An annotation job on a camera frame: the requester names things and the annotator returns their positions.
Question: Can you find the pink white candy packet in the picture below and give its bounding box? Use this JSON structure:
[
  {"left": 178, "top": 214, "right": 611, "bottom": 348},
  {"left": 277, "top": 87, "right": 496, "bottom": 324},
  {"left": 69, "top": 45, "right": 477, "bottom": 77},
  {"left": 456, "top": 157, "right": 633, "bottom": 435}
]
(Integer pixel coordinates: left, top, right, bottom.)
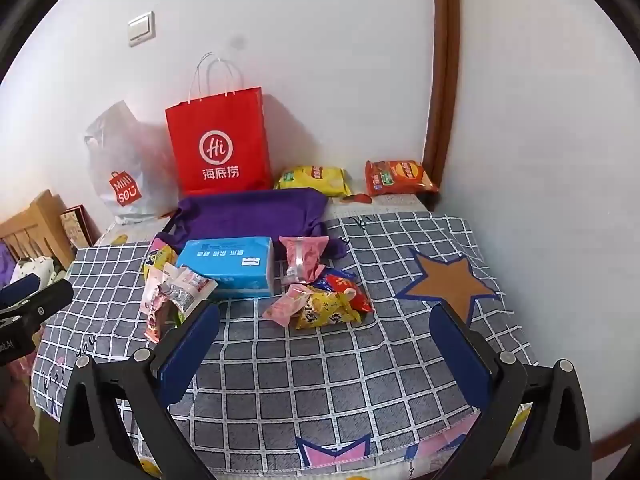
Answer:
[{"left": 158, "top": 263, "right": 218, "bottom": 325}]

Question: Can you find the pale pink pastry packet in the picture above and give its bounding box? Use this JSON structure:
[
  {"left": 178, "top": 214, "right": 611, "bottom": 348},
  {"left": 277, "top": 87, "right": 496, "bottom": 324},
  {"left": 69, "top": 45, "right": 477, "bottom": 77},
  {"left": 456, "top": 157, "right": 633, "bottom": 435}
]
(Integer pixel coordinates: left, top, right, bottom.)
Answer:
[{"left": 140, "top": 268, "right": 175, "bottom": 344}]

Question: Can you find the pink peach candy packet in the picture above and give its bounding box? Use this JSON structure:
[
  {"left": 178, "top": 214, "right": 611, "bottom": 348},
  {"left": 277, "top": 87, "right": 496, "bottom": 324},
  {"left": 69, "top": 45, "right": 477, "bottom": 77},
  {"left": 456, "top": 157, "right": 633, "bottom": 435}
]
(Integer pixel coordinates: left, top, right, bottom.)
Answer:
[{"left": 262, "top": 284, "right": 314, "bottom": 327}]

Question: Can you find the yellow triangular snack packet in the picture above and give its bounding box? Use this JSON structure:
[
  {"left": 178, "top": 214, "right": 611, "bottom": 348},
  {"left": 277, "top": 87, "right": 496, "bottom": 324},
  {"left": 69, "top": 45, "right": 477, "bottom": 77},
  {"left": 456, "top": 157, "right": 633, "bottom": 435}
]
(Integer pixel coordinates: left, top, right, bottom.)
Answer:
[{"left": 295, "top": 292, "right": 361, "bottom": 330}]

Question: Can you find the red small snack packet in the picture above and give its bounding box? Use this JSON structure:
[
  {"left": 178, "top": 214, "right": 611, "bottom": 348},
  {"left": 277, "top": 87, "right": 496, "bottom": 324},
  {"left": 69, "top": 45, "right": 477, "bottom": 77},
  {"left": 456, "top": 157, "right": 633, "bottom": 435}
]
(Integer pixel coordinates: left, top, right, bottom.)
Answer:
[{"left": 311, "top": 266, "right": 373, "bottom": 313}]

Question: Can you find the pink Haidilao snack packet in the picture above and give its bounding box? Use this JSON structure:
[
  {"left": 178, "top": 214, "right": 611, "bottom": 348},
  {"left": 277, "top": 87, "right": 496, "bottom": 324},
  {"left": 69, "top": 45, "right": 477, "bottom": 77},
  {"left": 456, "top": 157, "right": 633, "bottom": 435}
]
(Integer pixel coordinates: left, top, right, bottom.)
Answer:
[{"left": 279, "top": 236, "right": 329, "bottom": 285}]

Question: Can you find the pink yellow snack bag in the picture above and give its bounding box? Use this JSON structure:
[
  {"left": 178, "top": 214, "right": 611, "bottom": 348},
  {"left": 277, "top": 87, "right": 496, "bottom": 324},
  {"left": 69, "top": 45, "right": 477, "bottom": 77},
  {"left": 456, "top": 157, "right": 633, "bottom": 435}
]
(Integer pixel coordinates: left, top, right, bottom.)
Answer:
[{"left": 142, "top": 237, "right": 178, "bottom": 281}]

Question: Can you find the wooden furniture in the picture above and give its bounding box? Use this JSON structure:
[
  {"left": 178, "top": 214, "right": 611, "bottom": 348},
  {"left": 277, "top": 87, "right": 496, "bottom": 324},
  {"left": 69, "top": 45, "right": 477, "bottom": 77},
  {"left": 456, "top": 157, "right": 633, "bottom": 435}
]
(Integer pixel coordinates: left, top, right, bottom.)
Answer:
[{"left": 0, "top": 190, "right": 75, "bottom": 270}]

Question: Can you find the brown patterned box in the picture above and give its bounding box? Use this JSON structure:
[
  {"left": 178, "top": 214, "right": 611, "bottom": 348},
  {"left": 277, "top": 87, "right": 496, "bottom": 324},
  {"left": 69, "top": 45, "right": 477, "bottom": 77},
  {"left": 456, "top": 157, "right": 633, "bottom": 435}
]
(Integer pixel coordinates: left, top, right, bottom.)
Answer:
[{"left": 60, "top": 205, "right": 99, "bottom": 249}]

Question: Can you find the blue tissue pack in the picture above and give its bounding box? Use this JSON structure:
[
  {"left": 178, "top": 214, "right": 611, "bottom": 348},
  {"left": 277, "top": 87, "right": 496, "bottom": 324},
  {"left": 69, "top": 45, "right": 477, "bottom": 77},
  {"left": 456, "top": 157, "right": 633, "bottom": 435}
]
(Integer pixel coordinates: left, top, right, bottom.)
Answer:
[{"left": 177, "top": 236, "right": 274, "bottom": 298}]

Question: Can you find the grey checkered tablecloth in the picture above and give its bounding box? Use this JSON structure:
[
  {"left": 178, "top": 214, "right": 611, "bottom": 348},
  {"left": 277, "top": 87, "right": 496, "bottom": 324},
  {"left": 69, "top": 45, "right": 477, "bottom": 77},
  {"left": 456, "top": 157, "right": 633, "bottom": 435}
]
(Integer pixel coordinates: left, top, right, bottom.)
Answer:
[{"left": 32, "top": 211, "right": 503, "bottom": 476}]

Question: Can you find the purple towel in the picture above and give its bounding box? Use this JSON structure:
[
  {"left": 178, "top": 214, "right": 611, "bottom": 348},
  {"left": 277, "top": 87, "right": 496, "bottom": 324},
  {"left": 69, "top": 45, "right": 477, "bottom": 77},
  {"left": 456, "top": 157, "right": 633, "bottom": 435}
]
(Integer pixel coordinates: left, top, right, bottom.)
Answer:
[{"left": 157, "top": 188, "right": 329, "bottom": 260}]

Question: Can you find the white plastic Miniso bag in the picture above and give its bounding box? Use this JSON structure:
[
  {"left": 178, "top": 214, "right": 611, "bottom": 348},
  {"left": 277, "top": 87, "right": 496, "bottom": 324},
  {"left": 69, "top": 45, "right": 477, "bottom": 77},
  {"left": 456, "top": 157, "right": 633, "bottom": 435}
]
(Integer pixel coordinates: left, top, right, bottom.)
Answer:
[{"left": 84, "top": 101, "right": 179, "bottom": 224}]

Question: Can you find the orange chips bag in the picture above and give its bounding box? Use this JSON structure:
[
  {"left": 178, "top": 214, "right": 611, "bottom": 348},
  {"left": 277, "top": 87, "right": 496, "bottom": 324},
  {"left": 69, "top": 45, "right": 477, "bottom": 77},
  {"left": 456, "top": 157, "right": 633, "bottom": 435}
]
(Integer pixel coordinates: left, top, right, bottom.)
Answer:
[{"left": 364, "top": 160, "right": 438, "bottom": 196}]

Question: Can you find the red paper shopping bag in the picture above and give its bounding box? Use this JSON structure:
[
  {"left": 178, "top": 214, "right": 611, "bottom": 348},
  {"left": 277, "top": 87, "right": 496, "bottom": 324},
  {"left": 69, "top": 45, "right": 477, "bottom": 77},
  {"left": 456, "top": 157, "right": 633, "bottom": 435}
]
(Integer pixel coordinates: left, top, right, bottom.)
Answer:
[{"left": 165, "top": 87, "right": 273, "bottom": 197}]

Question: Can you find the yellow chips bag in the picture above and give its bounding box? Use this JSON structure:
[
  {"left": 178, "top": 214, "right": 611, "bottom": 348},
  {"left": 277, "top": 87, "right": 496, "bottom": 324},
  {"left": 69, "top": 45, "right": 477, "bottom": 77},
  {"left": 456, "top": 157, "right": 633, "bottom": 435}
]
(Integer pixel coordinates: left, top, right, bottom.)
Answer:
[{"left": 274, "top": 166, "right": 352, "bottom": 197}]

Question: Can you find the brown wooden door frame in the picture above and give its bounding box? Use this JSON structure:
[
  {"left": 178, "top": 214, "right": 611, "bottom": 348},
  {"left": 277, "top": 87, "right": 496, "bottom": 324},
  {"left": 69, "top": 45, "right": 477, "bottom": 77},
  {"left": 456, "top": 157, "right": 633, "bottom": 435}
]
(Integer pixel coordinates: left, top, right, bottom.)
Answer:
[{"left": 420, "top": 0, "right": 461, "bottom": 210}]

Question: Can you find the white wall switch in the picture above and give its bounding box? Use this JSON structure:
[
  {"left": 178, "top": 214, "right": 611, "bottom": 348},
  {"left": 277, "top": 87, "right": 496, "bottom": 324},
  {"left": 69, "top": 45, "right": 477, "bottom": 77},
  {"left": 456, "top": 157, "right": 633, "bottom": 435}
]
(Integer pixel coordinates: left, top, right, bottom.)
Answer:
[{"left": 127, "top": 11, "right": 155, "bottom": 47}]

